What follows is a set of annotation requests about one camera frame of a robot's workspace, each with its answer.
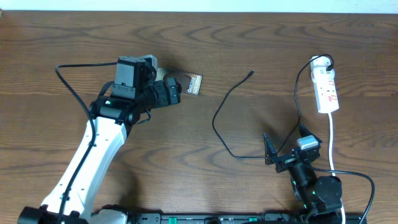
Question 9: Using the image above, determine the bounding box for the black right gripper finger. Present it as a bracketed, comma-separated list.
[298, 123, 322, 144]
[264, 134, 278, 166]

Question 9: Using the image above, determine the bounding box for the black USB charging cable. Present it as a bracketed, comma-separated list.
[211, 54, 335, 160]

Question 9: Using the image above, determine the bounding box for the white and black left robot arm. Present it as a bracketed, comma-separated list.
[17, 78, 181, 224]

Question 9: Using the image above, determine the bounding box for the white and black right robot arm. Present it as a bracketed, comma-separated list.
[264, 124, 342, 223]

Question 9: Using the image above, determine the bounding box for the white power strip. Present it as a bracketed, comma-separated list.
[310, 55, 339, 114]

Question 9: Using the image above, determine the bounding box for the white power strip cord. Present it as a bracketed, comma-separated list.
[327, 112, 346, 224]

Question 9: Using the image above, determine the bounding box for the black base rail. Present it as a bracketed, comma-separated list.
[93, 212, 364, 224]

